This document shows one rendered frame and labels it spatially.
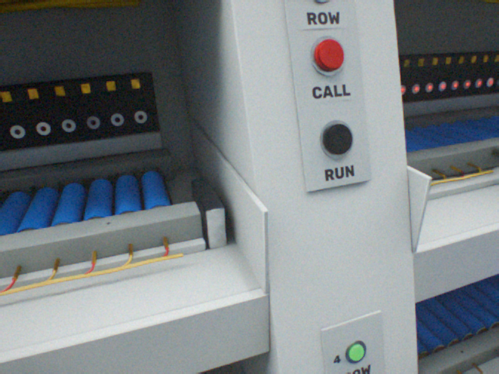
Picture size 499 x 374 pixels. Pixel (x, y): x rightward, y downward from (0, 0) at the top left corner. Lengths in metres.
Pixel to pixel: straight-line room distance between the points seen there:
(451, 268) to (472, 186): 0.09
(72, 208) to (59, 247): 0.05
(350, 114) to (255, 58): 0.06
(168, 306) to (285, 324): 0.06
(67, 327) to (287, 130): 0.15
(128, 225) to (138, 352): 0.07
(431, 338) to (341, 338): 0.22
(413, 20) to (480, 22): 0.12
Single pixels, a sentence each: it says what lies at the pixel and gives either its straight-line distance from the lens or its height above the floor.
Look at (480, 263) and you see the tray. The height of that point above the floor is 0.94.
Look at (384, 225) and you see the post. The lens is 0.22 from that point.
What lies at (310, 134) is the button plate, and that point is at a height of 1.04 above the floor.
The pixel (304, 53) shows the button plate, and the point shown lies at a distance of 0.19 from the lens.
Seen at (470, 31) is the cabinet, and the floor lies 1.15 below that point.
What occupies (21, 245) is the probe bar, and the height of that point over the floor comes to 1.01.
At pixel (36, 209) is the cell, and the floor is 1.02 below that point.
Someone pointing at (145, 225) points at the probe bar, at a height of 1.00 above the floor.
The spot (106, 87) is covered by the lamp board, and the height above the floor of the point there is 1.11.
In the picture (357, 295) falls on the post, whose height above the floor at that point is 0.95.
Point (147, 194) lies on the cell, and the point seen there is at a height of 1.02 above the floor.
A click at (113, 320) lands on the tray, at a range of 0.19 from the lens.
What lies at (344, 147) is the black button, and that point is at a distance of 0.19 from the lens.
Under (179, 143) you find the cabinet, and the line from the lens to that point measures 0.37.
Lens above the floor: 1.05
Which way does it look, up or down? 8 degrees down
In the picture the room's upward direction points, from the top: 8 degrees counter-clockwise
